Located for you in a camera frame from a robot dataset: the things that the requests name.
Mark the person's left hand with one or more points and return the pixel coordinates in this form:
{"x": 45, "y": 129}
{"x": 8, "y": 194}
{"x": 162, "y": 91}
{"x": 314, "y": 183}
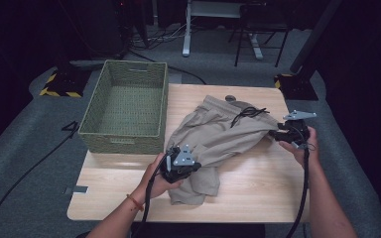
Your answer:
{"x": 155, "y": 185}

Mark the black slanted pole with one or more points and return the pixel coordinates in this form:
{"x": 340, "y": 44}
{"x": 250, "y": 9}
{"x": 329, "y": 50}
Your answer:
{"x": 314, "y": 36}

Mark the person's right hand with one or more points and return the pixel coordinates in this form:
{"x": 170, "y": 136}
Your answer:
{"x": 306, "y": 153}

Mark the khaki pants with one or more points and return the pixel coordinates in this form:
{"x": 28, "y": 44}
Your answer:
{"x": 218, "y": 139}

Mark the black yellow-striped stand base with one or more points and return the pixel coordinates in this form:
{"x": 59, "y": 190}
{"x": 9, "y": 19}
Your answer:
{"x": 66, "y": 84}
{"x": 297, "y": 87}

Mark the grey tape piece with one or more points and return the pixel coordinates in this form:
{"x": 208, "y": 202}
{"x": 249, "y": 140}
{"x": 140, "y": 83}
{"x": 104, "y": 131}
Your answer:
{"x": 77, "y": 189}

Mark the white desk frame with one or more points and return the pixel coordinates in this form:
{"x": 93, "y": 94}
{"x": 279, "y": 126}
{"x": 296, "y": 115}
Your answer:
{"x": 187, "y": 33}

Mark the green woven basket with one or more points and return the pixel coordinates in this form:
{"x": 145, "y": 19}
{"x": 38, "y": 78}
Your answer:
{"x": 129, "y": 109}

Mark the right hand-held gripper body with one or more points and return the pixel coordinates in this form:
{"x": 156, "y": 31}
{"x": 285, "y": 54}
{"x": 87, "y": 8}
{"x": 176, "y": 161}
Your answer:
{"x": 294, "y": 132}

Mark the grey table grommet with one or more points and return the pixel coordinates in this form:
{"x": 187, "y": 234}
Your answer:
{"x": 230, "y": 97}

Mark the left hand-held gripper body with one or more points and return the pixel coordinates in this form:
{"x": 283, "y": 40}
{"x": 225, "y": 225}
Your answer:
{"x": 175, "y": 165}

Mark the black metal chair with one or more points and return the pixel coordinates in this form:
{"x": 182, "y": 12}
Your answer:
{"x": 261, "y": 26}

